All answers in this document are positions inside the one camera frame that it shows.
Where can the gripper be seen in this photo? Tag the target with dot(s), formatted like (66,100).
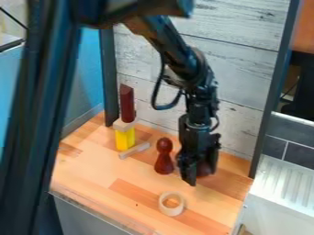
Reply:
(198,134)

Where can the dark red pawn toy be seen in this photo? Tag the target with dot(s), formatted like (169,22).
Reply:
(164,159)

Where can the yellow block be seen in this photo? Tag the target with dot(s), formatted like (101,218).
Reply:
(124,139)

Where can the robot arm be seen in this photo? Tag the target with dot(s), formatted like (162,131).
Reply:
(180,58)

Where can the natural wood flat block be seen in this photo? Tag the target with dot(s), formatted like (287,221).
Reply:
(124,125)

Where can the dark red half-round block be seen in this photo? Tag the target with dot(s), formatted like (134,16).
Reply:
(127,104)

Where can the natural wood stick block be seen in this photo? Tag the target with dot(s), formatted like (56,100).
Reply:
(135,150)

